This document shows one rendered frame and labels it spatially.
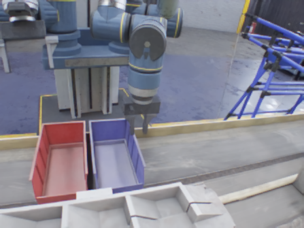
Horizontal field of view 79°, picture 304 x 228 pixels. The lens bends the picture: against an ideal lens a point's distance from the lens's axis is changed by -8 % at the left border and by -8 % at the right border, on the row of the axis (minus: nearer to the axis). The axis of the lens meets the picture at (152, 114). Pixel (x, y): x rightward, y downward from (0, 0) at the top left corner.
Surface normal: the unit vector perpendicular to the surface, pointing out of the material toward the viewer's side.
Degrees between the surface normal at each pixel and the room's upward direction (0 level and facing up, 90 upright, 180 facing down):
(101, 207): 80
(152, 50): 90
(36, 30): 66
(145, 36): 90
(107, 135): 88
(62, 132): 88
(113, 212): 10
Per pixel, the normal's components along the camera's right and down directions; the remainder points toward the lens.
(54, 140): 0.29, 0.52
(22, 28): 0.42, 0.14
